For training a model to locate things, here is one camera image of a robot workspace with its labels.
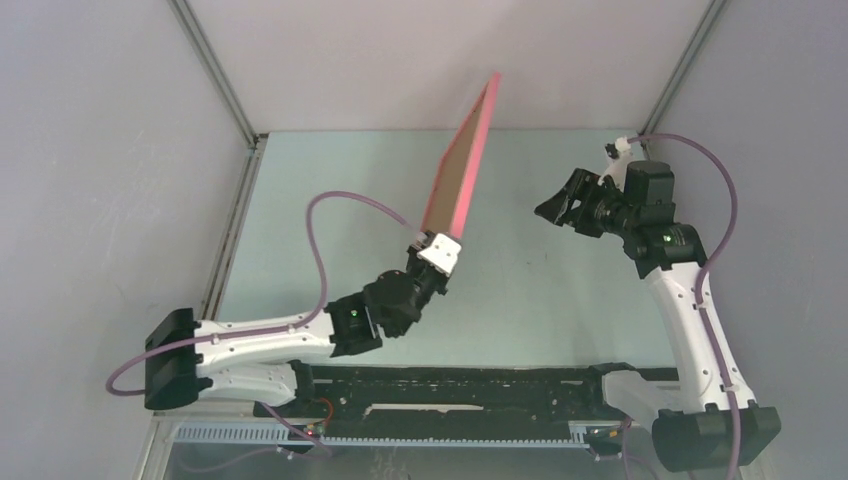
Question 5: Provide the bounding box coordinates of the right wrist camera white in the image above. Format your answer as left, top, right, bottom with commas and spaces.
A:
599, 136, 634, 191

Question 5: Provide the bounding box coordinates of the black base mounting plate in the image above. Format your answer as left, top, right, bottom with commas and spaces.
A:
274, 366, 624, 440

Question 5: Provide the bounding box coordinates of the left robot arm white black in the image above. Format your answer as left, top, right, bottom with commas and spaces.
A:
144, 241, 461, 417

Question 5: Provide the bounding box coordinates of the aluminium corner post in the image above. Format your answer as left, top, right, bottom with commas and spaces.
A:
640, 0, 731, 134
167, 0, 259, 149

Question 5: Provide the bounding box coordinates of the grey cable duct strip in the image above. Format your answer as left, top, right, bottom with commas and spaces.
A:
172, 422, 589, 449

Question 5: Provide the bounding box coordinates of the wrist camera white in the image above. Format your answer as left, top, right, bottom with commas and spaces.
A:
415, 231, 462, 277
599, 136, 634, 191

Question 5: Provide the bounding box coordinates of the orange wooden picture frame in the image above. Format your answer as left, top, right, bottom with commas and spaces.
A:
419, 71, 503, 242

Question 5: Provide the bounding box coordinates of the left aluminium corner post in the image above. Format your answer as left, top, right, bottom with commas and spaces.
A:
167, 0, 259, 149

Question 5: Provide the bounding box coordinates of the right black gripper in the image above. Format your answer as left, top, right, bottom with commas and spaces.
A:
534, 168, 637, 239

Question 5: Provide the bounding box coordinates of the brown backing board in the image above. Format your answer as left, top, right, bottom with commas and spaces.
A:
423, 86, 493, 233

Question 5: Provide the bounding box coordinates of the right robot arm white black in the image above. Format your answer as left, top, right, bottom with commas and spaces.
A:
534, 161, 782, 472

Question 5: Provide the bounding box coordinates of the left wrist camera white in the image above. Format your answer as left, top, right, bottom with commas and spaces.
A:
415, 231, 462, 277

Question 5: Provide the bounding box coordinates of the right aluminium corner post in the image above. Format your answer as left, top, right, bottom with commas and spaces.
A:
640, 0, 731, 134

